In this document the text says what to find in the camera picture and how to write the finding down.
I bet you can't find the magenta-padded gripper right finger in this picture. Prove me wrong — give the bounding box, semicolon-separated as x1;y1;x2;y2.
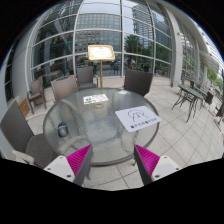
133;143;183;187

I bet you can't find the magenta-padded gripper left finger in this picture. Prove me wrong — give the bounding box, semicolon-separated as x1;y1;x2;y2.
43;143;95;187

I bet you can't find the black computer mouse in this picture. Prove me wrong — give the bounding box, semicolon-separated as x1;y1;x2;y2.
57;122;70;138

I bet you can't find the white printed mouse pad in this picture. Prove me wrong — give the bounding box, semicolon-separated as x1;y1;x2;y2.
114;105;162;133

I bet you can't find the colourful picture menu card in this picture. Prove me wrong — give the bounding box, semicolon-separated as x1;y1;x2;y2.
83;93;110;105

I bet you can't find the grey wicker chair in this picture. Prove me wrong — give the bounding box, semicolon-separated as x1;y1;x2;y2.
0;99;59;169
50;74;80;103
123;69;155;98
26;76;48;115
75;65;100;91

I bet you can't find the wooden slat bench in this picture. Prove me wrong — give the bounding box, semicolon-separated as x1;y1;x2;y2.
17;97;32;118

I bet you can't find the green metal patio table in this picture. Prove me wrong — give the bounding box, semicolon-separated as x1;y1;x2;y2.
171;83;205;123

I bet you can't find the gold menu display stand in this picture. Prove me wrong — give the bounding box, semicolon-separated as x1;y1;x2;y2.
87;44;116;89

